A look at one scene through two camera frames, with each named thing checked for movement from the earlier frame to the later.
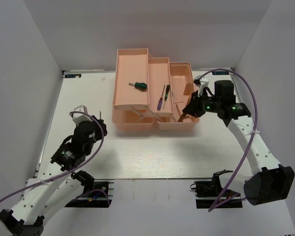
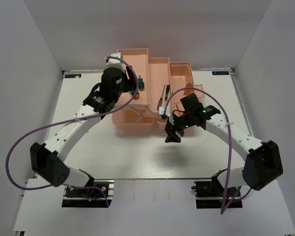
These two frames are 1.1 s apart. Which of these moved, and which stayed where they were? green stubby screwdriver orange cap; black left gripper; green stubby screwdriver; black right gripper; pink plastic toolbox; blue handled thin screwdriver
Moved: black left gripper; black right gripper; green stubby screwdriver orange cap; green stubby screwdriver
Stayed: pink plastic toolbox; blue handled thin screwdriver
